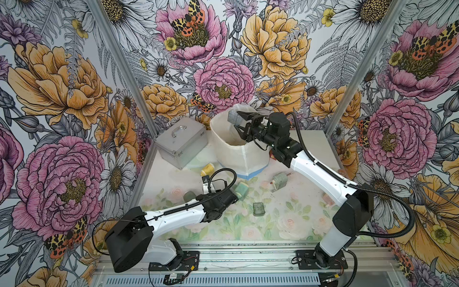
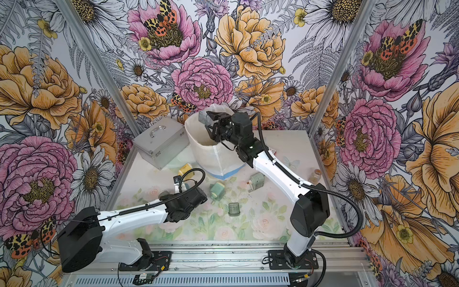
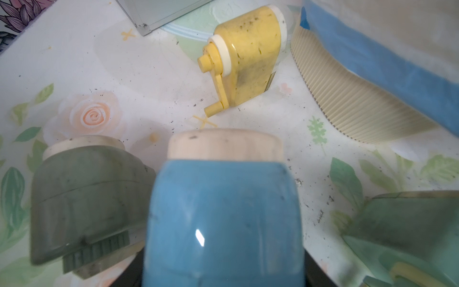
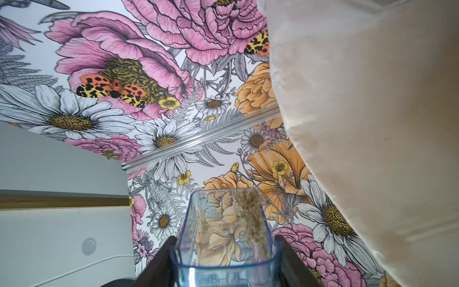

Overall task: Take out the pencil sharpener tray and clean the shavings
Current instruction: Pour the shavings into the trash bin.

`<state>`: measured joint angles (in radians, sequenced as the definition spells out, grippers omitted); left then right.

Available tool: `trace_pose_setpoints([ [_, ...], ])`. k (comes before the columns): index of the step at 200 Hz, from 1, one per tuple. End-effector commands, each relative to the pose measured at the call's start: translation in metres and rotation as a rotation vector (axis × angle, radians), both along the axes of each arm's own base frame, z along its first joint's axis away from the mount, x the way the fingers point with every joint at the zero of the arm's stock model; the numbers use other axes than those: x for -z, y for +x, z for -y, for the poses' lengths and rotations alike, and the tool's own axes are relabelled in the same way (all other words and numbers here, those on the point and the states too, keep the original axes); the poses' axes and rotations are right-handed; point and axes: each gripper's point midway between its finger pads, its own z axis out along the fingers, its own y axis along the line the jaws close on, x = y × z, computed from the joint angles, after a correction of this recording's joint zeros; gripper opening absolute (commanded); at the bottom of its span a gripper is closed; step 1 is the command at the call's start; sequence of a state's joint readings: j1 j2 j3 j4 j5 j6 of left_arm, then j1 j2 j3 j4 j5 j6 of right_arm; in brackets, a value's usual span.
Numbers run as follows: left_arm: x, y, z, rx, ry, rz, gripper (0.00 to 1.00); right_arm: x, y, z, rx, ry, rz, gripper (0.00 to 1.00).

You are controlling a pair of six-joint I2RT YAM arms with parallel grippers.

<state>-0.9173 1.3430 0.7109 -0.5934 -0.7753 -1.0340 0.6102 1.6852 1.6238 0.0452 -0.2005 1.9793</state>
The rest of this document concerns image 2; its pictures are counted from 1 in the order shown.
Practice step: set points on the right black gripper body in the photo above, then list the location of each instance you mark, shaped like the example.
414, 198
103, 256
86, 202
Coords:
217, 127

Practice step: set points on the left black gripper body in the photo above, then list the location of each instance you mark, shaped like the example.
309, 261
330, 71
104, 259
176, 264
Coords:
183, 190

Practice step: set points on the yellow pencil sharpener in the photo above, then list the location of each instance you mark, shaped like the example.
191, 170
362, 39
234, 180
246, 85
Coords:
185, 173

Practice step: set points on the translucent green shavings tray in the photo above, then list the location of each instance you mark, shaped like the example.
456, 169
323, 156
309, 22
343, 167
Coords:
233, 209

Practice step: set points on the grey-green pencil sharpener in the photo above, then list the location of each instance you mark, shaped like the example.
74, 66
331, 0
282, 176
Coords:
256, 181

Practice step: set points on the translucent blue shavings tray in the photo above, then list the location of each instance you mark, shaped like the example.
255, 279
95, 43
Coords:
204, 117

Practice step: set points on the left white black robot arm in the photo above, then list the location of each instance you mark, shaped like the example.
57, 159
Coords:
91, 236

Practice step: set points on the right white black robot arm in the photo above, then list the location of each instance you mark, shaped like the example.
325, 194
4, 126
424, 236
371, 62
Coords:
311, 202

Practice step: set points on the teal square pencil sharpener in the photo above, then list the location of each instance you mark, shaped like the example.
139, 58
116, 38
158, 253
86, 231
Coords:
217, 191

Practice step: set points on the white lined trash bin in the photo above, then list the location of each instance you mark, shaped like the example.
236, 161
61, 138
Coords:
216, 159

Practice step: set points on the silver aluminium case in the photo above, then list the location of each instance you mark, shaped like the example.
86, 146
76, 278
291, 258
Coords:
162, 142

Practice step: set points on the small glass jar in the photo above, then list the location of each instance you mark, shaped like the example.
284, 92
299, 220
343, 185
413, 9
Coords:
315, 177

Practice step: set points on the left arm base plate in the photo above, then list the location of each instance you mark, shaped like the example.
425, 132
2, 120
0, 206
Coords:
156, 261

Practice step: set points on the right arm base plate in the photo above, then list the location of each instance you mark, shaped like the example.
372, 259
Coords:
285, 260

